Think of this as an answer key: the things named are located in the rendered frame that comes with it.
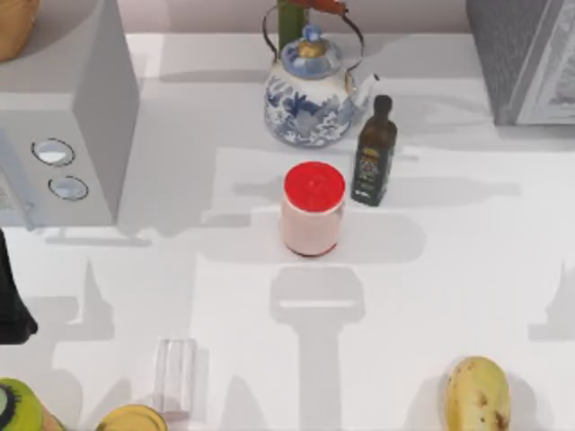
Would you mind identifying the pink jar with red lid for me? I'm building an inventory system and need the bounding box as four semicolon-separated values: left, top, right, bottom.
280;161;347;259

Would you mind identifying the dark olive oil bottle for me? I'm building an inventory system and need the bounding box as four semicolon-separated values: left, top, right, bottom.
350;94;398;207

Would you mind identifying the blue and white teapot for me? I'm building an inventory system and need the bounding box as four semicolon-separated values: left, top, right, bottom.
262;3;381;148

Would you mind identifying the clear glass block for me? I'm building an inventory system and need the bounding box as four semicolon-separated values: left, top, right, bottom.
152;337;199;415

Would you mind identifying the green vase with red flowers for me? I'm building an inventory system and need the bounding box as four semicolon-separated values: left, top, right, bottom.
278;0;350;54

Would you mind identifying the round microwave knob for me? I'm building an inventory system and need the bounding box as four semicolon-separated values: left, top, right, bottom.
31;137;75;167
48;175;90;200

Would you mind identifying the pale microwave oven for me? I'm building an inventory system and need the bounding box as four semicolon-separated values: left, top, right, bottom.
0;0;140;232

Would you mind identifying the yellow round lid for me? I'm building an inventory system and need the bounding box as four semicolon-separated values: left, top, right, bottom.
96;404;168;431

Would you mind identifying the grey cabinet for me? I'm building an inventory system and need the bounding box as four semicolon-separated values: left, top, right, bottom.
464;0;575;127

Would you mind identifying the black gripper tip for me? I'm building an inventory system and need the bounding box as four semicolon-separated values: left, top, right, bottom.
0;228;39;346

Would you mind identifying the green kiwi half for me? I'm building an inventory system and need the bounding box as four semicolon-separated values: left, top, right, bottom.
0;377;64;431

